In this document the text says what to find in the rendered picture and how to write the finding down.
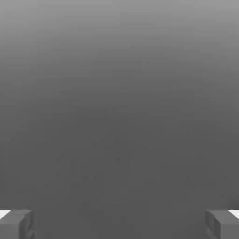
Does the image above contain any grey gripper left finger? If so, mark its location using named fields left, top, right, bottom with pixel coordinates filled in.
left=0, top=209, right=35, bottom=239

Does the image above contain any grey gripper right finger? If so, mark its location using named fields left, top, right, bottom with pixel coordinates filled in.
left=204, top=209, right=239, bottom=239

